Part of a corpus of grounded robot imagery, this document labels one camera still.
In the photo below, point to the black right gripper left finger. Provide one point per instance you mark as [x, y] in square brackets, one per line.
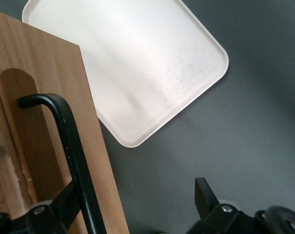
[57, 214]

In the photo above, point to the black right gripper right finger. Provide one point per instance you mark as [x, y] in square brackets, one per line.
[207, 207]

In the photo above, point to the wooden cutting board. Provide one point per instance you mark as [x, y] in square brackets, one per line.
[47, 68]

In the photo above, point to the cream plastic tray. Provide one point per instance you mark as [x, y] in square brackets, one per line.
[142, 61]

